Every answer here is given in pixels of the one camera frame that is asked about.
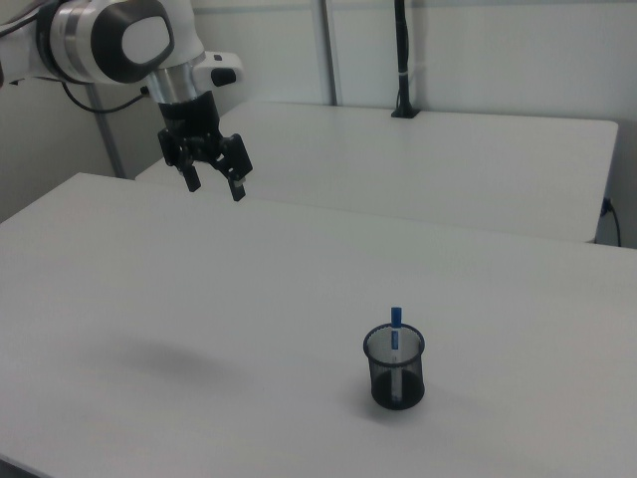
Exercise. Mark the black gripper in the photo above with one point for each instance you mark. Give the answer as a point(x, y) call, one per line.
point(191, 122)

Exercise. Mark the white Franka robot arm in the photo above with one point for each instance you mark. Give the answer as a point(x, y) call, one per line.
point(74, 45)

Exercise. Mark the black clamped camera pole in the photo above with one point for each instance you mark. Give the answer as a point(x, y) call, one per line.
point(403, 50)

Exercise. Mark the black mesh pen cup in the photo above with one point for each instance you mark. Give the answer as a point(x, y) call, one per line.
point(398, 388)

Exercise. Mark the grey metal frame post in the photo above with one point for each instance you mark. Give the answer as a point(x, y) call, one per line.
point(110, 144)

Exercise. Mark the blue and white marker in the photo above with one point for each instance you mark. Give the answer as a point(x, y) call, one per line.
point(396, 318)

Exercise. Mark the grey wall panel strip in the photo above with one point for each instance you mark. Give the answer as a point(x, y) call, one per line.
point(332, 50)

